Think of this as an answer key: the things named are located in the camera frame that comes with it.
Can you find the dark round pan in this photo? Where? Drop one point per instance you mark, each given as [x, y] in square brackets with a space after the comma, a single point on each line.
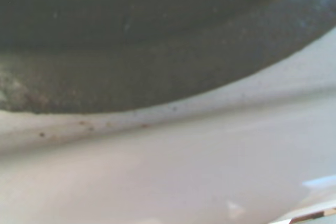
[131, 85]

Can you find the white electric stove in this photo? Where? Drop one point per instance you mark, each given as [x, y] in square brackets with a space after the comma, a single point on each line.
[157, 169]

